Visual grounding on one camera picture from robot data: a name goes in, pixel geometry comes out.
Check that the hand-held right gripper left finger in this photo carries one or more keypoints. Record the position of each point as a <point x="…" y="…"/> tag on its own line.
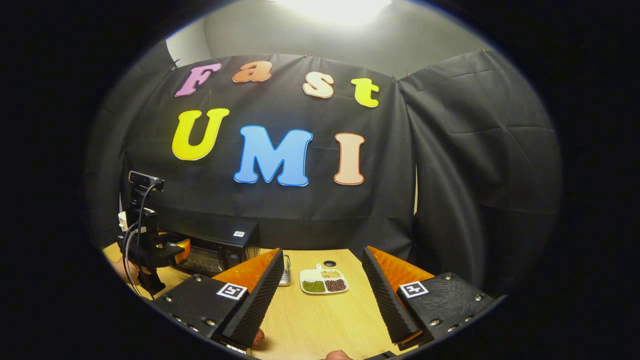
<point x="257" y="305"/>

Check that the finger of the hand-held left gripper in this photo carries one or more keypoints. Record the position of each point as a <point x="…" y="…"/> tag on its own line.
<point x="183" y="250"/>

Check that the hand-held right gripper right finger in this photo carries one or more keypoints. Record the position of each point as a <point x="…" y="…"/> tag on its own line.
<point x="390" y="300"/>

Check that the black electric oven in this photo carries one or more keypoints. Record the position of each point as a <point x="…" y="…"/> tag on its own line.
<point x="215" y="250"/>

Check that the red meat steak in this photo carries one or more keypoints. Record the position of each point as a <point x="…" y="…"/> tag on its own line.
<point x="258" y="337"/>

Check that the tan food piece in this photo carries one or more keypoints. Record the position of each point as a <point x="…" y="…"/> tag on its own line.
<point x="337" y="355"/>

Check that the white divided plate of beans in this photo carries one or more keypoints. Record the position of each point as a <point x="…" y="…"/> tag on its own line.
<point x="323" y="285"/>

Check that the black backdrop cloth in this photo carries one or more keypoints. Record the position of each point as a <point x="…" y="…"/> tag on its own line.
<point x="450" y="150"/>

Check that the ceiling light panel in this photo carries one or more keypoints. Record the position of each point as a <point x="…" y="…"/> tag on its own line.
<point x="335" y="7"/>

